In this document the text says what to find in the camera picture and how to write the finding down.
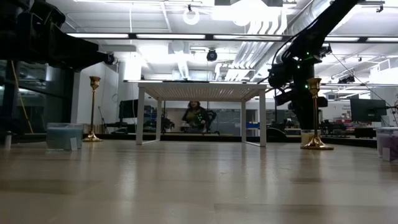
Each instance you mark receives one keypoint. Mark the brass candlestick holder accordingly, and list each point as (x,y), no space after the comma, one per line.
(314,86)
(94,82)

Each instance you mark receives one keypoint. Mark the silver ventilation duct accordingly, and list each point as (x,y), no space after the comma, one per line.
(248,56)

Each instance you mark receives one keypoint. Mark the blue candle glass jar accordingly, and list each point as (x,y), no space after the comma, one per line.
(63,137)

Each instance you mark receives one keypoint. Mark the ceiling strip light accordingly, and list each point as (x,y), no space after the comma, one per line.
(342,39)
(382,39)
(247,37)
(98,35)
(171,36)

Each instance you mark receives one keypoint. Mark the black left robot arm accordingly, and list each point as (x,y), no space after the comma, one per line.
(46,40)

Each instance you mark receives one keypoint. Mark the small white cylinder post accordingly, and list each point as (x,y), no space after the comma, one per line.
(7,140)

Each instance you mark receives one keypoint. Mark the purple candle glass jar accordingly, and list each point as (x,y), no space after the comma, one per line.
(388,144)

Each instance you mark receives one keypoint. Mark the black computer monitor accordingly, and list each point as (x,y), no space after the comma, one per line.
(128,109)
(367,110)

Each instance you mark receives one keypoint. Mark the round black ceiling speaker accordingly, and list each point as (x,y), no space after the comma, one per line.
(211,55)
(109,58)

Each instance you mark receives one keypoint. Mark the wooden crate stack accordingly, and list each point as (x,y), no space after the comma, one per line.
(93,128)

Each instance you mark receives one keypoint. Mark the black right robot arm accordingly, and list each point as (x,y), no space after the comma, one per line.
(314,34)

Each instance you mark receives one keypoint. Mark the blue storage box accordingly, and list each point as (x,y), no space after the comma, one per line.
(252,125)

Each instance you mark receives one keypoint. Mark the yellow candle glass jar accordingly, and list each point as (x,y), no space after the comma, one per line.
(306,137)

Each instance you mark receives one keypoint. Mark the person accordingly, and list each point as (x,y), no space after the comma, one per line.
(195,116)

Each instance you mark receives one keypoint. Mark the white perforated metal shelf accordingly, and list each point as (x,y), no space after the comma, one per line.
(202,91)

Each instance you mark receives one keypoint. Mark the black aluminium table frame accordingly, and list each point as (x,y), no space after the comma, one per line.
(348,140)

